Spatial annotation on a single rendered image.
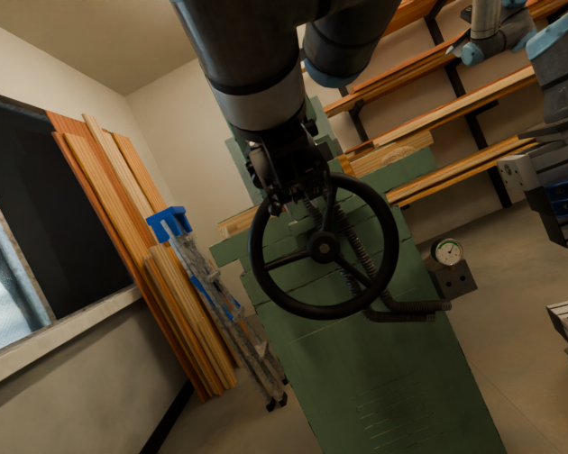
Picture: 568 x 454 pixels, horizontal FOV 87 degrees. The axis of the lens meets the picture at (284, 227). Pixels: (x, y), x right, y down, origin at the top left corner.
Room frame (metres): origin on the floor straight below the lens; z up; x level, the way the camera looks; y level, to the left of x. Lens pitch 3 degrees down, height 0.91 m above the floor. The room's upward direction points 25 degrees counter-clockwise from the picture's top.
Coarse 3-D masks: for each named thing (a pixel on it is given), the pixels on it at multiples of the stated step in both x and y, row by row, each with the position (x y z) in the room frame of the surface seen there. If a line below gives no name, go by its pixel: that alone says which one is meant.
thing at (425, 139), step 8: (416, 136) 0.89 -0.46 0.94; (424, 136) 0.89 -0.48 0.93; (400, 144) 0.89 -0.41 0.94; (408, 144) 0.89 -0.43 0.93; (416, 144) 0.89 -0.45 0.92; (424, 144) 0.89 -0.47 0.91; (384, 152) 0.89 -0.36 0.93; (368, 160) 0.89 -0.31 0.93; (376, 160) 0.89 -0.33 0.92; (360, 168) 0.90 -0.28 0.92; (368, 168) 0.89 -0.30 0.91; (376, 168) 0.89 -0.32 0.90; (360, 176) 0.90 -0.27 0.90; (272, 216) 0.91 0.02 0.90
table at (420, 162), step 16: (400, 160) 0.74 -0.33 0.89; (416, 160) 0.74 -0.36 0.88; (432, 160) 0.73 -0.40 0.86; (368, 176) 0.74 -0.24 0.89; (384, 176) 0.74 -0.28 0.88; (400, 176) 0.74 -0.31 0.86; (416, 176) 0.74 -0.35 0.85; (384, 192) 0.74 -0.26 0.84; (352, 208) 0.65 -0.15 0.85; (272, 224) 0.76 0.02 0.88; (288, 224) 0.75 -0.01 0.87; (304, 224) 0.66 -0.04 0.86; (224, 240) 0.76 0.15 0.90; (240, 240) 0.76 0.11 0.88; (272, 240) 0.76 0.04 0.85; (224, 256) 0.76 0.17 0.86; (240, 256) 0.76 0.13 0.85
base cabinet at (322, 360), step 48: (336, 288) 0.75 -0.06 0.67; (432, 288) 0.74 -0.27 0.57; (288, 336) 0.76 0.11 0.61; (336, 336) 0.75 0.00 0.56; (384, 336) 0.75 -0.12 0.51; (432, 336) 0.74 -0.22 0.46; (336, 384) 0.75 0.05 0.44; (384, 384) 0.75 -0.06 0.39; (432, 384) 0.74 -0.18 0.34; (336, 432) 0.76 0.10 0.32; (384, 432) 0.75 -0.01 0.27; (432, 432) 0.75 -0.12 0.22; (480, 432) 0.74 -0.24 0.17
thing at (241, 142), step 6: (198, 60) 1.10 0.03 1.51; (204, 72) 1.10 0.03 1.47; (228, 126) 1.11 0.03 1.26; (234, 132) 1.10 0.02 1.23; (234, 138) 1.10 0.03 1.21; (240, 138) 1.10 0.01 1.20; (240, 144) 1.10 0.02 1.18; (246, 144) 1.10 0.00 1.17; (240, 150) 1.10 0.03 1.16; (264, 192) 1.10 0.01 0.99; (264, 198) 1.10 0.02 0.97
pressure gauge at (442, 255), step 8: (440, 240) 0.69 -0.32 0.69; (448, 240) 0.67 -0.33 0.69; (432, 248) 0.70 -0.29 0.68; (440, 248) 0.68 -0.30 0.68; (448, 248) 0.68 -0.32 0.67; (456, 248) 0.68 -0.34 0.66; (432, 256) 0.70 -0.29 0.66; (440, 256) 0.68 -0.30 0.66; (448, 256) 0.68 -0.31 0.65; (456, 256) 0.68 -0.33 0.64; (448, 264) 0.67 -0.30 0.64
